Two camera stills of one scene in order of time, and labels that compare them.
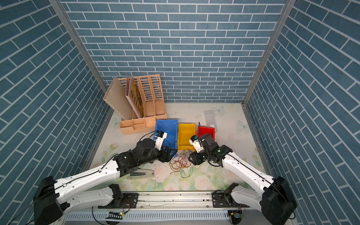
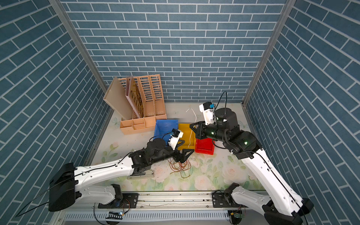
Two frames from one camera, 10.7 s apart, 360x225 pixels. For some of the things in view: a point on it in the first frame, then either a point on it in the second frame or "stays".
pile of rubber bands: x=181 y=161 stays
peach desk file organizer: x=150 y=89 stays
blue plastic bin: x=170 y=127 stays
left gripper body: x=161 y=156 to x=176 y=157
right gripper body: x=199 y=157 to x=205 y=132
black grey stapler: x=141 y=173 stays
